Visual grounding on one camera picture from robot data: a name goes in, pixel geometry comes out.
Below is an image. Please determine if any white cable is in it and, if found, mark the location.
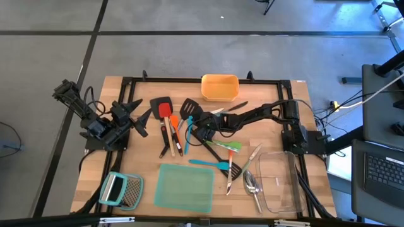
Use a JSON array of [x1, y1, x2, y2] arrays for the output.
[[339, 73, 404, 110]]

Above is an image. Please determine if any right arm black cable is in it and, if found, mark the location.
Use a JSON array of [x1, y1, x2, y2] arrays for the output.
[[184, 121, 206, 148]]

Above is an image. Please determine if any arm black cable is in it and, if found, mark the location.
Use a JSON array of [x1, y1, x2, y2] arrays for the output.
[[82, 86, 107, 115], [184, 121, 206, 148]]

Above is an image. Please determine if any black tripod leg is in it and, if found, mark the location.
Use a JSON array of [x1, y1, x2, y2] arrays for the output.
[[254, 0, 276, 16]]

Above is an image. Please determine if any silver bracket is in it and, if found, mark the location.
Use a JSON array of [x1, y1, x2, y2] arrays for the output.
[[273, 219, 312, 227], [98, 216, 136, 224]]

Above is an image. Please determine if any black stand pole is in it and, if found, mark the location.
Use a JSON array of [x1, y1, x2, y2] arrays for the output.
[[373, 49, 404, 78]]

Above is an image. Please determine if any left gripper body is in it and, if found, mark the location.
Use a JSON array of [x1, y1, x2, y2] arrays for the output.
[[109, 100, 138, 134]]

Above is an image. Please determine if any orange silicone spoon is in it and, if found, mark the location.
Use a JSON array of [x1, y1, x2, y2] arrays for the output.
[[169, 114, 183, 148]]

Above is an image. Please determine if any metal scoop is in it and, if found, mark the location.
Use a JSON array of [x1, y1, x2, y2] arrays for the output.
[[242, 170, 264, 214]]

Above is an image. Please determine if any orange-handled table knife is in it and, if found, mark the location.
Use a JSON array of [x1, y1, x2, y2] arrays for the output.
[[225, 149, 235, 196]]

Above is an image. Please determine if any black table frame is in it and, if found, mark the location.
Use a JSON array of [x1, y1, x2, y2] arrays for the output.
[[94, 69, 319, 220]]

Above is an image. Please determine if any blue-handled black-blade knife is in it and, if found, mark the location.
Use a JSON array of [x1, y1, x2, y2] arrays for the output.
[[224, 100, 249, 114]]

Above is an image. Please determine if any teal-framed metal grater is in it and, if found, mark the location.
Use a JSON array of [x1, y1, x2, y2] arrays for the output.
[[98, 172, 145, 211]]

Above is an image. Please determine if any clear plastic container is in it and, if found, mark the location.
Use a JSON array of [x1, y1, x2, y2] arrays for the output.
[[254, 150, 307, 214]]

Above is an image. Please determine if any black laptop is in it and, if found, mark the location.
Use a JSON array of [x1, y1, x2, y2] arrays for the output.
[[362, 151, 404, 209]]

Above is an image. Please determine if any black cable bundle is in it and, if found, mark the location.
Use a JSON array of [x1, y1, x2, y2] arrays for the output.
[[295, 163, 337, 220], [71, 149, 124, 215]]

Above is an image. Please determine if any red spatula wooden handle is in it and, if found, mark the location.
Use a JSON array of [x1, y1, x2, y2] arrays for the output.
[[158, 102, 176, 158]]

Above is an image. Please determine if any silver chair base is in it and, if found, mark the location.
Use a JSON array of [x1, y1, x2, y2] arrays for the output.
[[373, 0, 404, 33]]

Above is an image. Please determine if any black desk device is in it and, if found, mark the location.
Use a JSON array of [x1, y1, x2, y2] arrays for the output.
[[390, 121, 404, 137]]

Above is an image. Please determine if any grey desk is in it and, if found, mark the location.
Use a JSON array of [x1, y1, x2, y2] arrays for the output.
[[351, 138, 404, 225], [361, 64, 404, 151]]

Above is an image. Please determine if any black floor bar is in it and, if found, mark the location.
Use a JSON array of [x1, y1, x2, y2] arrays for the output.
[[342, 76, 363, 85]]

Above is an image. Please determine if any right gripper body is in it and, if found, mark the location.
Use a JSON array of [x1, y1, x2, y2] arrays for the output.
[[192, 112, 229, 143]]

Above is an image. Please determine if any green silicone spatula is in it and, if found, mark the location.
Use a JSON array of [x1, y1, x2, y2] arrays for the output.
[[206, 140, 243, 153]]

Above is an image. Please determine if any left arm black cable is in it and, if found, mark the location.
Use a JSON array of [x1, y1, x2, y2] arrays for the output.
[[82, 86, 107, 115]]

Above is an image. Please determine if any black rig crossbar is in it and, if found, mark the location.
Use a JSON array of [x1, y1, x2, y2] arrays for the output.
[[0, 211, 404, 227]]

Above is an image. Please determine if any orange plastic bin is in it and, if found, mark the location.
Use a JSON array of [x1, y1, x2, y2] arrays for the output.
[[201, 74, 240, 103]]

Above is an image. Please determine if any black stand beam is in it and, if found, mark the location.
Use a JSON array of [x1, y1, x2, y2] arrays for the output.
[[324, 125, 364, 156]]

